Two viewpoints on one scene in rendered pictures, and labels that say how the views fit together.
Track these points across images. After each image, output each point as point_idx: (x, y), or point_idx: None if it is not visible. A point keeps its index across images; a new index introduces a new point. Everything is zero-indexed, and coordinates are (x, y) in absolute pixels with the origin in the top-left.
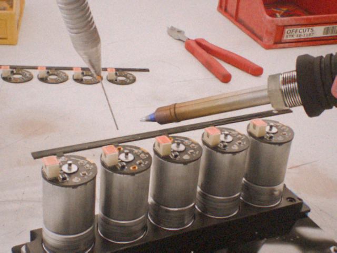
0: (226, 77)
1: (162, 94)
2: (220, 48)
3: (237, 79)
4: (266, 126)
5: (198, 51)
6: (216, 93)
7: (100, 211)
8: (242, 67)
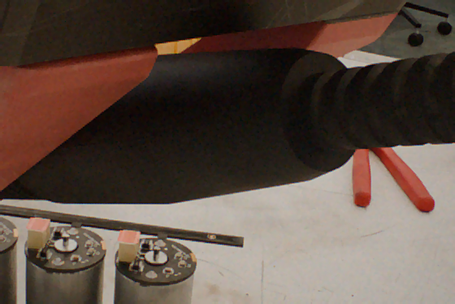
0: (360, 197)
1: (242, 194)
2: (396, 157)
3: (386, 206)
4: (133, 247)
5: (356, 153)
6: (327, 216)
7: None
8: (408, 193)
